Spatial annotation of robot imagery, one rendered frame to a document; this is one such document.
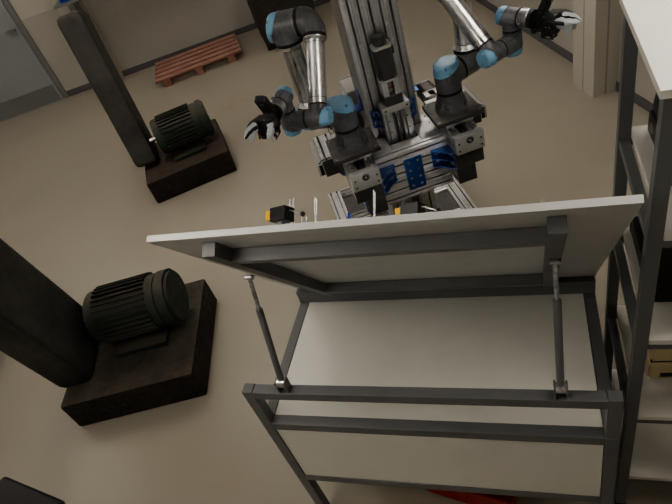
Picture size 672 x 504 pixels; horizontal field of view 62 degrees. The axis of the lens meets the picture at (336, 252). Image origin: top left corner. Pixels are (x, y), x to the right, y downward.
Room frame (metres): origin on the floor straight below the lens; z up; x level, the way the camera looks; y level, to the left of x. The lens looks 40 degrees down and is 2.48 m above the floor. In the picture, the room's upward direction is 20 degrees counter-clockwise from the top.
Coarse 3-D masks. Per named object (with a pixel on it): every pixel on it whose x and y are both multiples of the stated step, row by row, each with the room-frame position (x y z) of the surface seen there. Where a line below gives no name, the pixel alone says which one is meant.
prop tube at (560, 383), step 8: (560, 304) 0.90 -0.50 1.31; (560, 312) 0.90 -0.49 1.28; (560, 320) 0.89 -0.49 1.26; (560, 328) 0.88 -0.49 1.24; (560, 336) 0.88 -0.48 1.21; (560, 344) 0.87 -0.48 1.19; (560, 352) 0.86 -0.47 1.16; (560, 360) 0.86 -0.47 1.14; (560, 368) 0.85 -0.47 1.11; (560, 376) 0.85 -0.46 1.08; (560, 384) 0.84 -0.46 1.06; (560, 392) 0.83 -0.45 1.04
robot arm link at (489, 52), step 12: (444, 0) 2.20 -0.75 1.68; (456, 0) 2.18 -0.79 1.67; (456, 12) 2.16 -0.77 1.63; (468, 12) 2.14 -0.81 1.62; (468, 24) 2.11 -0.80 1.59; (480, 24) 2.11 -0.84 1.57; (468, 36) 2.11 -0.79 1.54; (480, 36) 2.07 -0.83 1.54; (480, 48) 2.06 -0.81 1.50; (492, 48) 2.03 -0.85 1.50; (504, 48) 2.04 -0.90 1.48; (480, 60) 2.04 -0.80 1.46; (492, 60) 2.00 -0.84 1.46
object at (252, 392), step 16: (256, 384) 1.27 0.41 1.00; (272, 384) 1.25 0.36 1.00; (288, 384) 1.20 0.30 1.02; (256, 400) 1.24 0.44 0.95; (304, 400) 1.16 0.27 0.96; (320, 400) 1.14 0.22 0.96; (336, 400) 1.12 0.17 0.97; (352, 400) 1.09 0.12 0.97; (368, 400) 1.07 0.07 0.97; (384, 400) 1.05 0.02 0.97; (400, 400) 1.02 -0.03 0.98; (416, 400) 1.00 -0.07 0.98; (432, 400) 0.98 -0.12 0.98; (448, 400) 0.96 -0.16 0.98; (464, 400) 0.94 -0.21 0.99; (480, 400) 0.92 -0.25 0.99; (496, 400) 0.90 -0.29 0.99; (512, 400) 0.88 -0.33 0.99; (528, 400) 0.86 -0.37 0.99; (544, 400) 0.85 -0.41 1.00; (560, 400) 0.83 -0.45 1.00; (576, 400) 0.81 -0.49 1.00; (592, 400) 0.80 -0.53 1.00; (608, 400) 0.78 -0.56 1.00; (272, 416) 1.26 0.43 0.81; (608, 416) 0.77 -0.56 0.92; (608, 432) 0.77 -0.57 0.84
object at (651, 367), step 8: (648, 352) 1.00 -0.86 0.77; (656, 352) 0.97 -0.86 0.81; (664, 352) 0.97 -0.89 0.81; (648, 360) 1.00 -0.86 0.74; (656, 360) 0.97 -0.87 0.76; (664, 360) 0.96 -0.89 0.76; (648, 368) 0.98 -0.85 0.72; (656, 368) 0.97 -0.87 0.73; (664, 368) 0.96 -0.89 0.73; (656, 376) 0.97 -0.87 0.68; (664, 376) 0.96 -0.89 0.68
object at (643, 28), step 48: (624, 0) 1.30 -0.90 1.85; (624, 48) 1.29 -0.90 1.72; (624, 96) 1.29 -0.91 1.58; (624, 144) 1.26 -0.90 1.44; (624, 192) 1.28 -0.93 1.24; (624, 240) 1.26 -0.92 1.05; (624, 288) 1.08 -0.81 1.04; (624, 336) 1.16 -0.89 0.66; (624, 384) 1.00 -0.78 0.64; (624, 432) 0.88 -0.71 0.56; (624, 480) 0.87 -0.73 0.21
